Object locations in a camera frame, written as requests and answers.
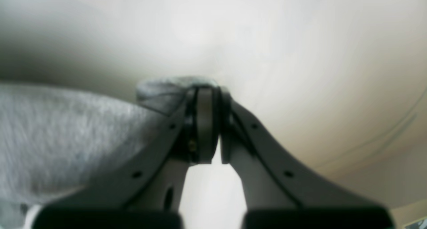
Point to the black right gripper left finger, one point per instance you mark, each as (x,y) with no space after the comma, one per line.
(145,192)

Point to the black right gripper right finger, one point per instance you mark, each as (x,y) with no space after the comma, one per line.
(280,191)

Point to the grey T-shirt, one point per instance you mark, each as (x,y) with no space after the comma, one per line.
(54,140)

